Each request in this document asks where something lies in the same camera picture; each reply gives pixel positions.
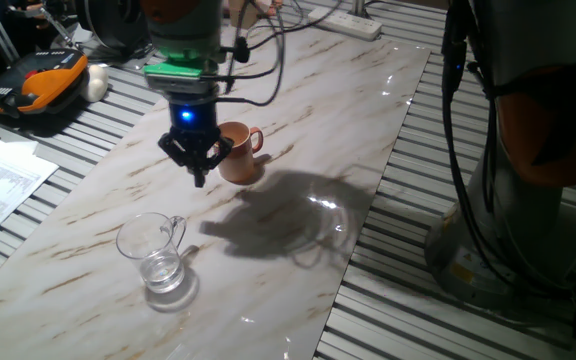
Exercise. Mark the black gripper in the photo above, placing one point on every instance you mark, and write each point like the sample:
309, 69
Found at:
193, 117

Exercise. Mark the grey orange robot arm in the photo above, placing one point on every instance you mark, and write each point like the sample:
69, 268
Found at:
518, 225

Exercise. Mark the orange ceramic mug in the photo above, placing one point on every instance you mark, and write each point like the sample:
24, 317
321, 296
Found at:
240, 160

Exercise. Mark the marble pattern board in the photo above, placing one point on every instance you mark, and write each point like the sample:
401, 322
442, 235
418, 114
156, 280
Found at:
268, 125

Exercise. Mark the clear glass mug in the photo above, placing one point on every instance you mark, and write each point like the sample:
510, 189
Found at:
155, 260

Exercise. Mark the white rounded object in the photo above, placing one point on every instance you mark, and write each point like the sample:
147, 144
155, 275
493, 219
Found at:
95, 82

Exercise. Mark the black round spool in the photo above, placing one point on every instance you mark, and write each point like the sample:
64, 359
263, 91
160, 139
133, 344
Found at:
110, 22

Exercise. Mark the orange black teach pendant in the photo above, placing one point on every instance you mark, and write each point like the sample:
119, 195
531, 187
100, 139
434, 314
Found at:
38, 85

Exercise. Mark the white power strip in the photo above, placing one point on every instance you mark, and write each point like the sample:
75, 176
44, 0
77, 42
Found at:
343, 22

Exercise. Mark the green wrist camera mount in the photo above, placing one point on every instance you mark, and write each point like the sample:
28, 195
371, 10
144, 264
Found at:
175, 70

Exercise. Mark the slim aluminium post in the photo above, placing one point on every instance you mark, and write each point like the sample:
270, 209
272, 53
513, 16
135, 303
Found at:
359, 6

